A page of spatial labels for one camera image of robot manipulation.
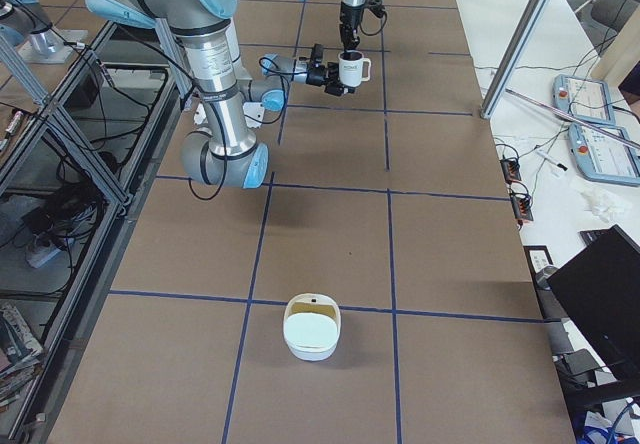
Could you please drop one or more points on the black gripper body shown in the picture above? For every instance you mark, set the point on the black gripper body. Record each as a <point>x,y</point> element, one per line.
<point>348,17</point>
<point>314,75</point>

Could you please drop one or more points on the upper blue teach pendant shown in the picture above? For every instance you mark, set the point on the upper blue teach pendant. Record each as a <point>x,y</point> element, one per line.
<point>588,100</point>

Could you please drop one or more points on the white power strip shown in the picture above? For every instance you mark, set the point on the white power strip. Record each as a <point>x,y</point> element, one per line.
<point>38,254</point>

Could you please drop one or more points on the crumpled white tissue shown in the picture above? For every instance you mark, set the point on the crumpled white tissue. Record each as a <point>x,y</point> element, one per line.
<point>605,205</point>

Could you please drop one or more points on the silver aluminium frame post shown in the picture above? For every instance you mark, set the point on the silver aluminium frame post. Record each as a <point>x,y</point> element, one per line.
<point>514,51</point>

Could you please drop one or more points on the orange black electronics board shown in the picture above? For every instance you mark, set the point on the orange black electronics board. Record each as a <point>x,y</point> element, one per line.
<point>510,169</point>

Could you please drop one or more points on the white mug with handle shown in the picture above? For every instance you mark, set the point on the white mug with handle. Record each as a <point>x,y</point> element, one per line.
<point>354,68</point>

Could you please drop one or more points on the blue teach pendant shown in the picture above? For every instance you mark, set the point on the blue teach pendant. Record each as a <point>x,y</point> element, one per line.
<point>602,159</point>
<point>588,100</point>

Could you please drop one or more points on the stack of magazines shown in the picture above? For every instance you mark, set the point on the stack of magazines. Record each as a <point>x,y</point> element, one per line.
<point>21,353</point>

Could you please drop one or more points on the lower blue teach pendant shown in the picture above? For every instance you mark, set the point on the lower blue teach pendant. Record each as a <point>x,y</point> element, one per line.
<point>602,159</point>

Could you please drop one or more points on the black marker pen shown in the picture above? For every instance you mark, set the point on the black marker pen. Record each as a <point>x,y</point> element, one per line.
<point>547,157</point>

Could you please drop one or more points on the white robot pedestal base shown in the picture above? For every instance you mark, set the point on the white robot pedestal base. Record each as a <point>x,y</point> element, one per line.
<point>254,115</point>

